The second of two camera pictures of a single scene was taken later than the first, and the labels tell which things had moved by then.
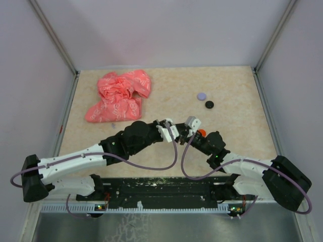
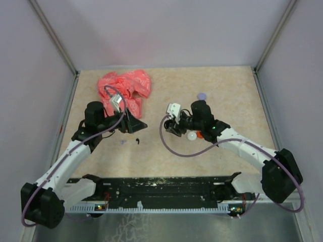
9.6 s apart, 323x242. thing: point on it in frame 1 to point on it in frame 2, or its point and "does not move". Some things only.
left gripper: (153, 125) to (130, 124)
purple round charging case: (201, 96) does not move
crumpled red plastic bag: (119, 101) does not move
